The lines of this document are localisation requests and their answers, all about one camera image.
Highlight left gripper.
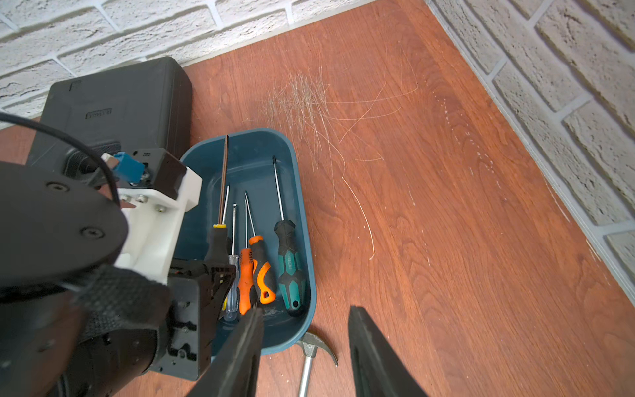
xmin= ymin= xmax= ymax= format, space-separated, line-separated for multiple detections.
xmin=150 ymin=259 xmax=236 ymax=381

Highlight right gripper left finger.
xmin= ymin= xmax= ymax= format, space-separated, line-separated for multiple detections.
xmin=188 ymin=308 xmax=264 ymax=396

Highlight black plastic tool case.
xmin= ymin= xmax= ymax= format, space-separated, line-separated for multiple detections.
xmin=40 ymin=56 xmax=193 ymax=160

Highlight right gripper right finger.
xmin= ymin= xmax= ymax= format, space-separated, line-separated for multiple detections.
xmin=348 ymin=306 xmax=426 ymax=396

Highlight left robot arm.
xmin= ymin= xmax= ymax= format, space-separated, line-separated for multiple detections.
xmin=1 ymin=113 xmax=236 ymax=396

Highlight green black screwdriver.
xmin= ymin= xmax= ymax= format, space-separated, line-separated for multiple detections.
xmin=272 ymin=157 xmax=307 ymax=317

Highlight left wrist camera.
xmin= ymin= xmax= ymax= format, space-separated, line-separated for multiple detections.
xmin=101 ymin=148 xmax=202 ymax=285

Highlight orange black curved screwdriver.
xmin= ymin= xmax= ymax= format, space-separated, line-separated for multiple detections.
xmin=245 ymin=192 xmax=277 ymax=305

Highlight orange slim screwdriver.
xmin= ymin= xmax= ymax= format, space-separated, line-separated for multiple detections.
xmin=238 ymin=199 xmax=256 ymax=315

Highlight teal storage box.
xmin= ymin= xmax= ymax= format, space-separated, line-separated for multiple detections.
xmin=174 ymin=129 xmax=317 ymax=355

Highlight black yellow screwdriver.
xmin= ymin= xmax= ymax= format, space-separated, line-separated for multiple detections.
xmin=205 ymin=135 xmax=229 ymax=269

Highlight claw hammer black handle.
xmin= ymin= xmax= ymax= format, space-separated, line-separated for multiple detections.
xmin=296 ymin=332 xmax=338 ymax=397

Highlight clear handle screwdriver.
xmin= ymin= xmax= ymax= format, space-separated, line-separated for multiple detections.
xmin=223 ymin=204 xmax=240 ymax=322

